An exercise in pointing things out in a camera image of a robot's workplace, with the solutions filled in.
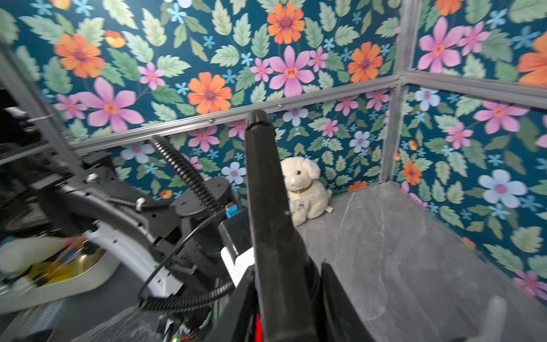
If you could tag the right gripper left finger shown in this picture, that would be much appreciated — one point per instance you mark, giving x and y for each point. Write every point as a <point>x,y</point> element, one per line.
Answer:
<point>238,318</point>

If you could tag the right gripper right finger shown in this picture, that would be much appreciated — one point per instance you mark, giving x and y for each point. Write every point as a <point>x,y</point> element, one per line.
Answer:
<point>341,321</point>

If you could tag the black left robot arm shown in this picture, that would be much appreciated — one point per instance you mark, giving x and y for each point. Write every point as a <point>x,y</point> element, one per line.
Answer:
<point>173,246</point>

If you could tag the white plush teddy bear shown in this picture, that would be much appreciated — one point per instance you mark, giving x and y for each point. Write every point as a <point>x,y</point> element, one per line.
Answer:
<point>308,197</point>

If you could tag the white plastic tray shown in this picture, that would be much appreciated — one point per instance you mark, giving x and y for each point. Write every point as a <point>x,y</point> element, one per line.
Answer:
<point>26,293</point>

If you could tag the white plastic bottle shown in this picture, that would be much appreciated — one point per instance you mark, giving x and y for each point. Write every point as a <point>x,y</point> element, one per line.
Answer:
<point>20,254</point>

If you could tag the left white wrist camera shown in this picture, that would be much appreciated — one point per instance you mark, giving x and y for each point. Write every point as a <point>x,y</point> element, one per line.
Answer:
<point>238,252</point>

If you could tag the aluminium frame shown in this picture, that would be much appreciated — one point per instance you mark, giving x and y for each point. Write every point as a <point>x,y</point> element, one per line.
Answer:
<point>109,74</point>

